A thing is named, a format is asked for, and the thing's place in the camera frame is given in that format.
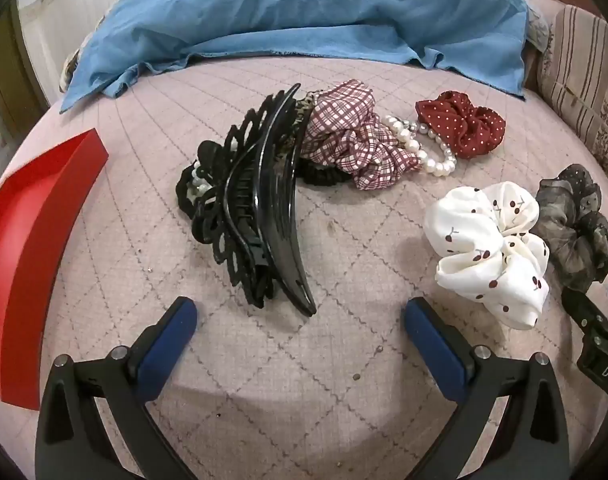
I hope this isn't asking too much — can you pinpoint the small grey white pearl bracelet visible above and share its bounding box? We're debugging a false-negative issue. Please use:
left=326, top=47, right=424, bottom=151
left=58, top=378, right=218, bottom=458
left=186, top=160, right=212, bottom=198

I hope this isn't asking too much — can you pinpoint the leopard print hair tie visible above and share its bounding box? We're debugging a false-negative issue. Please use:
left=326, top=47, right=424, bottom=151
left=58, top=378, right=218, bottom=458
left=276, top=91, right=317, bottom=158

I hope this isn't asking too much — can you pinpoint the plaid scrunchie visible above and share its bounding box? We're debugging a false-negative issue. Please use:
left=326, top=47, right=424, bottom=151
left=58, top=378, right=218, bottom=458
left=300, top=78, right=422, bottom=192

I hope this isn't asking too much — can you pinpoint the brown patterned blanket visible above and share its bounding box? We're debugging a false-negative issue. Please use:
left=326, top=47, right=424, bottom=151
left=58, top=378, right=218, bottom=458
left=59, top=47, right=92, bottom=93

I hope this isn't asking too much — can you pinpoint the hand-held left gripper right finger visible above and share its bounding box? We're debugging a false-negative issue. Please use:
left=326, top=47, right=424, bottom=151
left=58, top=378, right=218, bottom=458
left=403, top=296, right=570, bottom=480

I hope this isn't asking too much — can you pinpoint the pale floral cloth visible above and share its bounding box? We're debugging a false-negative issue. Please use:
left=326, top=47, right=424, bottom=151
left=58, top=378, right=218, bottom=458
left=526, top=5, right=550, bottom=53

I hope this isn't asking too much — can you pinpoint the grey sheer scrunchie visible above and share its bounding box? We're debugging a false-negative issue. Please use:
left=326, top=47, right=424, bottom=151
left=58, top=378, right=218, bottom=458
left=529, top=164, right=608, bottom=293

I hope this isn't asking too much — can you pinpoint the black scrunchie with charm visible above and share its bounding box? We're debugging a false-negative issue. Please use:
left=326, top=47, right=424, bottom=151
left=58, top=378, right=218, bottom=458
left=298, top=157, right=352, bottom=186

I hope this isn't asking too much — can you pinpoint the black ruffled hair tie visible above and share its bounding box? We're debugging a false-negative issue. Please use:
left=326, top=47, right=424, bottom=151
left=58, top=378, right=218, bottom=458
left=175, top=141, right=230, bottom=221

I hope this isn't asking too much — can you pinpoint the blue cloth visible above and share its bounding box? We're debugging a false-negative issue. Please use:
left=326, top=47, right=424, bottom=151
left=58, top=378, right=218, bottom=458
left=60, top=0, right=530, bottom=115

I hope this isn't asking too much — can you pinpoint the glass door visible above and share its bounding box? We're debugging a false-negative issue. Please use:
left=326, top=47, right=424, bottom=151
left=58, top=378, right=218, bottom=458
left=0, top=10, right=40, bottom=181

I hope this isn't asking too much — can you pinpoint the white cherry print scrunchie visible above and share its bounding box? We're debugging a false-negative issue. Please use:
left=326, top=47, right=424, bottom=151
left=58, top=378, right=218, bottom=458
left=424, top=180, right=551, bottom=331

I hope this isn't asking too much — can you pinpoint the striped floral cushion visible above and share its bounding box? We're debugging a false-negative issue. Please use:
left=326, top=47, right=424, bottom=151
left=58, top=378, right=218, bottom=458
left=536, top=5, right=608, bottom=196

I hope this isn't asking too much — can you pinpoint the red polka dot scrunchie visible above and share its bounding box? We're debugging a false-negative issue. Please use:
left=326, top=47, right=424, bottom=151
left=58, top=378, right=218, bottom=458
left=415, top=90, right=506, bottom=160

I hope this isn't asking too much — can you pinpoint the black hair claw clip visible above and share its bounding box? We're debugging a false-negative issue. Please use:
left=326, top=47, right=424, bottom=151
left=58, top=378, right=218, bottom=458
left=191, top=82, right=319, bottom=318

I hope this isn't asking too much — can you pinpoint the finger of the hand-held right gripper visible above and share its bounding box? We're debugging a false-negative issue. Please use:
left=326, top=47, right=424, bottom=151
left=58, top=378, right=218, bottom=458
left=561, top=287, right=608, bottom=333

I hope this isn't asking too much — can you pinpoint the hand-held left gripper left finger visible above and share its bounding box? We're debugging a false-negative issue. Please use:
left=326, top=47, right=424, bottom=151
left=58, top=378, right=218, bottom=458
left=34, top=296, right=200, bottom=480

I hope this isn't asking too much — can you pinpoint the red tray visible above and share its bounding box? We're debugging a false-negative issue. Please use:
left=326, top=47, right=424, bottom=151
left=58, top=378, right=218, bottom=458
left=0, top=128, right=110, bottom=411

